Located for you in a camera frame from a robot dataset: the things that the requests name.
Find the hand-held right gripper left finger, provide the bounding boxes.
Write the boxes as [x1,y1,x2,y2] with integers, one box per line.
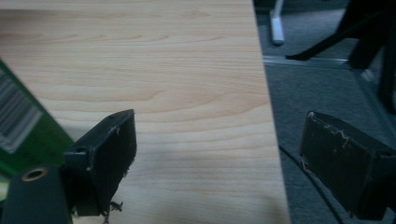
[63,108,138,217]

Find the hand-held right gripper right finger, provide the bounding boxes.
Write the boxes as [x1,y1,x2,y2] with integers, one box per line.
[299,110,396,221]

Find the green box with barcode label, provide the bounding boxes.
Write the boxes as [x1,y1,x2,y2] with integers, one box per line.
[0,59,75,179]

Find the black stand legs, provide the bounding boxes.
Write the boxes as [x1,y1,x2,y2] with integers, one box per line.
[285,0,396,116]

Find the white table leg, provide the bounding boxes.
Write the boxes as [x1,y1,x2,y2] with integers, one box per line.
[269,0,286,47]

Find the black cable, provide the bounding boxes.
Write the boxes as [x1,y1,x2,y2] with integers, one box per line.
[278,145,347,224]

